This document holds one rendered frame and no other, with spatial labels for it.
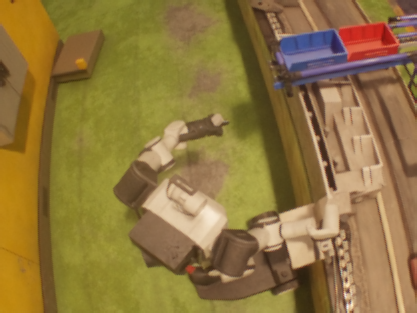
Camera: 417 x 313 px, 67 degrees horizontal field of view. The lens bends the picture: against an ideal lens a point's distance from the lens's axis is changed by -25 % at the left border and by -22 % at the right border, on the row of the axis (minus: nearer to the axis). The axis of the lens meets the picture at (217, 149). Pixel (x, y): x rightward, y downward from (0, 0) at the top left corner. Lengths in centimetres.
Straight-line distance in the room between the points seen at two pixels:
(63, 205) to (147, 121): 104
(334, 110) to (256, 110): 121
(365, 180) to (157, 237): 101
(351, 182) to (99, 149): 213
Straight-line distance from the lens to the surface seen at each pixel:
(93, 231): 298
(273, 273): 242
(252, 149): 291
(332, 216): 147
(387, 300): 194
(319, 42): 184
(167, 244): 127
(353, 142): 190
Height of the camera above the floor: 258
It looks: 61 degrees down
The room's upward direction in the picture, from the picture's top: 16 degrees counter-clockwise
